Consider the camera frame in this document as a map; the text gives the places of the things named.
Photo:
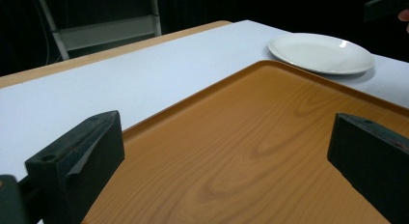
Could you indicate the metal stand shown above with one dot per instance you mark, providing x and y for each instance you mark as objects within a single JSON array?
[{"x": 103, "y": 31}]

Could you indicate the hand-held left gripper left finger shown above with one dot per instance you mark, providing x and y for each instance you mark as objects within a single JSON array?
[{"x": 82, "y": 159}]

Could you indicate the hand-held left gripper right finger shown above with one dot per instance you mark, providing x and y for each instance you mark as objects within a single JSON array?
[{"x": 369, "y": 159}]

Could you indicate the wood-grain brown tray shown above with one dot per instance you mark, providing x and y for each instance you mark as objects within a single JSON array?
[{"x": 257, "y": 146}]

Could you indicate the white plate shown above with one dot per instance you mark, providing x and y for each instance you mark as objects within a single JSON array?
[{"x": 321, "y": 52}]

